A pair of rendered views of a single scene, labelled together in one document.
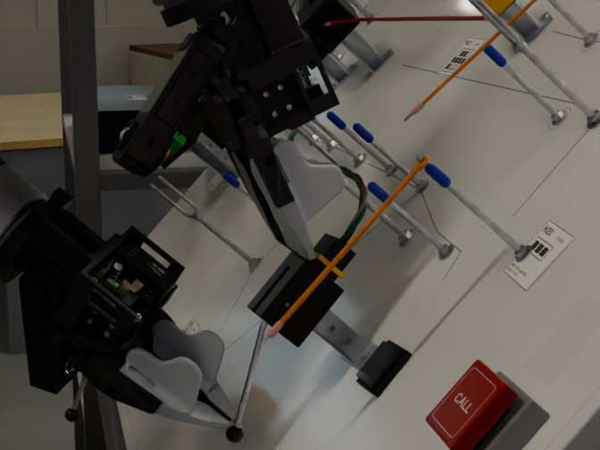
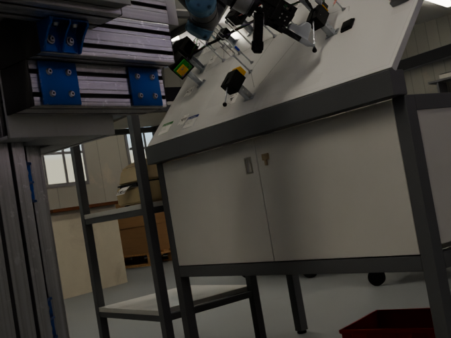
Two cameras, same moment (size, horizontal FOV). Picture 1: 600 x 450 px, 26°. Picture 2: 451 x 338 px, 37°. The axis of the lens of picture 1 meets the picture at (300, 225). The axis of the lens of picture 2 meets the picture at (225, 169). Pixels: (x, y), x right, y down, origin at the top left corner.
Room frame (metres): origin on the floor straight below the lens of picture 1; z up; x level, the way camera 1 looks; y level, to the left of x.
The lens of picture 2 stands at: (-0.62, 1.15, 0.61)
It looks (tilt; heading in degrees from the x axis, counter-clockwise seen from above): 3 degrees up; 334
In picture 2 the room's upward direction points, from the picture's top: 10 degrees counter-clockwise
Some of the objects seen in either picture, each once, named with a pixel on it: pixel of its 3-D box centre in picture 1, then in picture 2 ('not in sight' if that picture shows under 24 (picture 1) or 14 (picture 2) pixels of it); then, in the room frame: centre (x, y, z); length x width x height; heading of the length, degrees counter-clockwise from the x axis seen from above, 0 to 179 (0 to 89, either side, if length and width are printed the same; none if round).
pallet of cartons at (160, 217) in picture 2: not in sight; (133, 233); (7.83, -1.49, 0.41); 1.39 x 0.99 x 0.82; 25
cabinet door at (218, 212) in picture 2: not in sight; (214, 207); (1.49, 0.19, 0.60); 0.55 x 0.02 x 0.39; 12
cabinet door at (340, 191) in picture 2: not in sight; (327, 189); (0.95, 0.08, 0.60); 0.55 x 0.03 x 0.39; 12
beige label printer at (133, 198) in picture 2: not in sight; (157, 178); (2.05, 0.18, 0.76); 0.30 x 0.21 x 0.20; 105
